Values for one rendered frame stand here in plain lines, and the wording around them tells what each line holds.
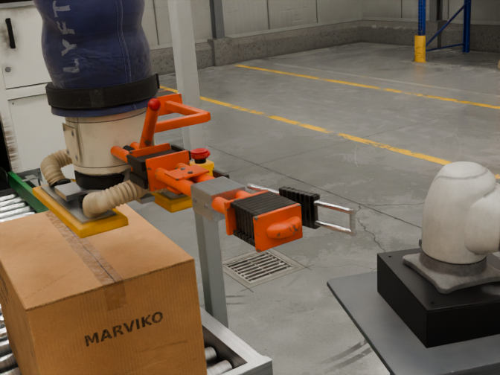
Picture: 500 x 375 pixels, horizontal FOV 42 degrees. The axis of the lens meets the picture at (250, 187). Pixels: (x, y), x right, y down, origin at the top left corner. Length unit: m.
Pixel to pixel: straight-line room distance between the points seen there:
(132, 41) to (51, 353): 0.71
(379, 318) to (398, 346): 0.13
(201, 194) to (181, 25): 3.63
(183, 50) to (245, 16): 7.31
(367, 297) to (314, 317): 1.41
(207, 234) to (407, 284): 0.83
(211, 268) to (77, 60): 1.15
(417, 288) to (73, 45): 0.94
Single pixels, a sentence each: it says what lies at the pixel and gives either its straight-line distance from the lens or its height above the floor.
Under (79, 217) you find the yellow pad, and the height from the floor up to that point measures 1.16.
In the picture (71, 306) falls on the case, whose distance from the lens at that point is 1.51.
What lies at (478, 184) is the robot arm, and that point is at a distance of 1.55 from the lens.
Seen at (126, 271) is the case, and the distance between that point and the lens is 1.56.
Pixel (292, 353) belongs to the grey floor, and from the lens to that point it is 2.92.
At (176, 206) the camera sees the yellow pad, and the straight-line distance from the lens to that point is 1.33.
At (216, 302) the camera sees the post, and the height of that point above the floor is 0.49.
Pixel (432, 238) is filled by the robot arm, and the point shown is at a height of 0.96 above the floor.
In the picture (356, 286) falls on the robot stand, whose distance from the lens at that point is 1.83.
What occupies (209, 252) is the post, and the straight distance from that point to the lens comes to 2.24.
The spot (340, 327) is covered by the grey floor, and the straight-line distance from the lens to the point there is 3.09.
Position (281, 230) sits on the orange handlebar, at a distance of 0.85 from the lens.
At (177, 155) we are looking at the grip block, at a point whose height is 1.29.
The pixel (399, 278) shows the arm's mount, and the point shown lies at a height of 0.86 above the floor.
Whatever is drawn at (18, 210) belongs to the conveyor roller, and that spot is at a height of 0.55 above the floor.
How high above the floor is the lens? 1.60
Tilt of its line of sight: 19 degrees down
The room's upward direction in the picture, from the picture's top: 5 degrees counter-clockwise
